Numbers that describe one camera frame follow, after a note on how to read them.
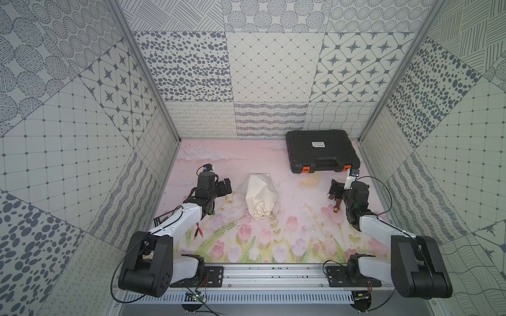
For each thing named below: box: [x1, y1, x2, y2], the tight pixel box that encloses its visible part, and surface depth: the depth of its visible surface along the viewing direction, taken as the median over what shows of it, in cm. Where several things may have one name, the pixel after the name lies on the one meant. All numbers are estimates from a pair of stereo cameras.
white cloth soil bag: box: [237, 173, 278, 220], surface depth 90 cm
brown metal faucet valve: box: [333, 198, 342, 213], surface depth 93 cm
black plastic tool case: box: [285, 129, 361, 174], surface depth 108 cm
